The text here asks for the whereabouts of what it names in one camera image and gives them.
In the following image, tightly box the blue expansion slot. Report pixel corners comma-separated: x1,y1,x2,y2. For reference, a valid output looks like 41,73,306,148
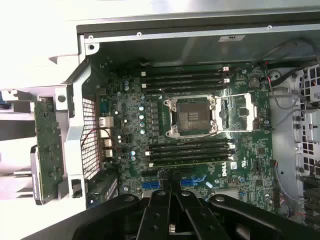
141,178,201,191

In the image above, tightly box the green motherboard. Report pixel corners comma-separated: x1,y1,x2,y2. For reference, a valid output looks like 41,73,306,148
98,62,274,209

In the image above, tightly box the thin metal locking lever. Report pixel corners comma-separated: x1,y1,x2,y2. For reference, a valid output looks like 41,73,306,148
174,128,254,145
214,93,253,100

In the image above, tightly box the CPU socket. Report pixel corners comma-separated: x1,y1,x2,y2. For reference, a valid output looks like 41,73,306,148
162,94,219,139

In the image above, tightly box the metal disk bay cage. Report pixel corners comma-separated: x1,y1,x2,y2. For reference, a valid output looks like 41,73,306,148
292,62,320,201

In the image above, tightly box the open black PC case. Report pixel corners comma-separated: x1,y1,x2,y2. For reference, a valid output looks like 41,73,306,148
48,18,320,221

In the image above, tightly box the thin red black wire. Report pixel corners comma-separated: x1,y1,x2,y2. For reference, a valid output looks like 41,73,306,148
81,126,121,154

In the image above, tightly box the black looped wire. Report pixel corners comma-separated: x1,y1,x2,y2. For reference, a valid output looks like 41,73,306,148
254,37,320,66

